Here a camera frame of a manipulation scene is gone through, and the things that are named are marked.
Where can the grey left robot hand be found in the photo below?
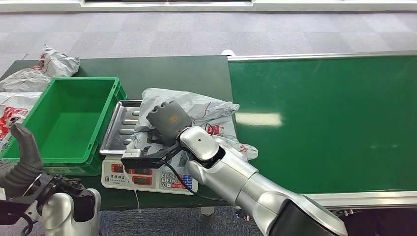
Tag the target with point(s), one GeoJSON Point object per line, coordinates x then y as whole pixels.
{"type": "Point", "coordinates": [29, 156]}

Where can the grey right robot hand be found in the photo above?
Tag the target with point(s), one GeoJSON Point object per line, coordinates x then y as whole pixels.
{"type": "Point", "coordinates": [169, 120]}

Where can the grey plastic mailer package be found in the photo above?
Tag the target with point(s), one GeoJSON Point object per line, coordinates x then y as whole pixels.
{"type": "Point", "coordinates": [202, 107]}

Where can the flat grey red-print mailer package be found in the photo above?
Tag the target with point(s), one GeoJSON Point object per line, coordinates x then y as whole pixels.
{"type": "Point", "coordinates": [13, 107]}

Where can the crumpled grey mailer package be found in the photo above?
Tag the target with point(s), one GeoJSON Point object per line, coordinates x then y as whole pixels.
{"type": "Point", "coordinates": [58, 65]}

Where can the green conveyor belt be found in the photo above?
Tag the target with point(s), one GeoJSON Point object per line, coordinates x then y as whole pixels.
{"type": "Point", "coordinates": [325, 97]}

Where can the green plastic crate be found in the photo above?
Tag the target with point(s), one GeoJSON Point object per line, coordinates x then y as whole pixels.
{"type": "Point", "coordinates": [65, 123]}

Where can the steel scale tray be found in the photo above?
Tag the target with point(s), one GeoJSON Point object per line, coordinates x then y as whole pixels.
{"type": "Point", "coordinates": [117, 136]}

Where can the white electronic scale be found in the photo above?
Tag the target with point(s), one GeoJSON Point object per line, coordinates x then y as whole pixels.
{"type": "Point", "coordinates": [123, 179]}

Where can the white round cap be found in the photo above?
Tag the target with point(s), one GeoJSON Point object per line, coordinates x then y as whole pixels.
{"type": "Point", "coordinates": [227, 52]}

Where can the white table foot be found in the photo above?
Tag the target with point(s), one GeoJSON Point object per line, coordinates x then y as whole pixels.
{"type": "Point", "coordinates": [207, 211]}

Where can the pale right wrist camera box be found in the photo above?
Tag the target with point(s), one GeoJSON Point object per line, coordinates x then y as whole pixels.
{"type": "Point", "coordinates": [133, 153]}

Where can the aluminium conveyor frame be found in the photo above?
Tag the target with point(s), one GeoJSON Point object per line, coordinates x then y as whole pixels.
{"type": "Point", "coordinates": [325, 56]}

